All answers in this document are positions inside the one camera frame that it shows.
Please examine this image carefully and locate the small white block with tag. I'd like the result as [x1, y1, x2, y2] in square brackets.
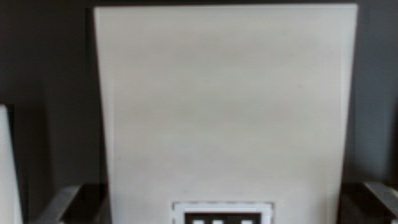
[95, 3, 358, 224]

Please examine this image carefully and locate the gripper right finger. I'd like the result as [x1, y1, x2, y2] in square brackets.
[338, 182, 398, 224]

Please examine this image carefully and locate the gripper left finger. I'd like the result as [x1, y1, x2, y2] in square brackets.
[32, 183, 111, 224]

